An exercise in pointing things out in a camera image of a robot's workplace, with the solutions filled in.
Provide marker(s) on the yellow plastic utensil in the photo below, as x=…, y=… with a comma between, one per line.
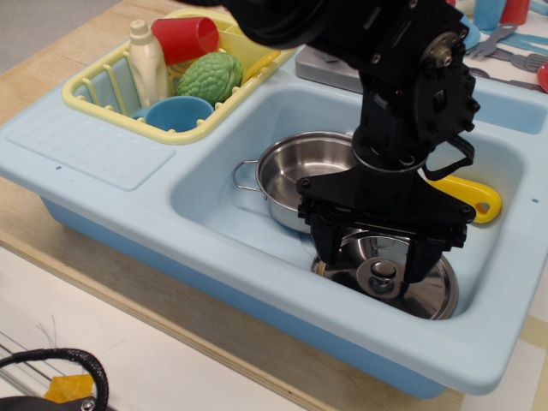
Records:
x=259, y=64

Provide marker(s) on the grey toy fork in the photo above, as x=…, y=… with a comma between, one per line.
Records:
x=487, y=47

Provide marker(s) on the blue plastic cup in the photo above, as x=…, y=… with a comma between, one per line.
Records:
x=179, y=113

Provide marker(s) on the grey toy spatula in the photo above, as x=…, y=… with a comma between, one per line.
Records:
x=530, y=63

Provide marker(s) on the green toy cabbage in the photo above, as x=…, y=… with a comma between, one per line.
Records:
x=211, y=77

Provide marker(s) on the red plastic cup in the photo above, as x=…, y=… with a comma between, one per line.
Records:
x=185, y=39

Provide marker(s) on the yellow tape piece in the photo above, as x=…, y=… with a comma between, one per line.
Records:
x=69, y=388

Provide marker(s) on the red plate edge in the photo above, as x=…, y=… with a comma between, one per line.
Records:
x=542, y=76

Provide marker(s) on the stainless steel pot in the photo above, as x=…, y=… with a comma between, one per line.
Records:
x=290, y=159

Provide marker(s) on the cream plastic bottle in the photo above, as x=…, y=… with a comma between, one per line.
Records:
x=147, y=65

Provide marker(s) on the grey toy faucet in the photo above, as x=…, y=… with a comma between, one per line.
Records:
x=314, y=65

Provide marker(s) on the blue tumbler cup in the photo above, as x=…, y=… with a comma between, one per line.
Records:
x=487, y=13

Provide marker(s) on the yellow handled toy knife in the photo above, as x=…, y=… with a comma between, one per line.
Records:
x=485, y=200

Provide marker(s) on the light blue toy sink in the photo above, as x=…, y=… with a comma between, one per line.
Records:
x=175, y=208

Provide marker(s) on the stainless steel lid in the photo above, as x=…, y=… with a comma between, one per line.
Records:
x=373, y=265

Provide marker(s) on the red tumbler cup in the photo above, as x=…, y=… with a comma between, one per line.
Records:
x=515, y=12

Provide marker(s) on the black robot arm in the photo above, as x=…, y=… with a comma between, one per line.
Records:
x=417, y=102

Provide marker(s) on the yellow dish drainer basket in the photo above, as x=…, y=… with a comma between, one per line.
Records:
x=105, y=89

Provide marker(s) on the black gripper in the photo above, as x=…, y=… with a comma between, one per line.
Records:
x=405, y=206

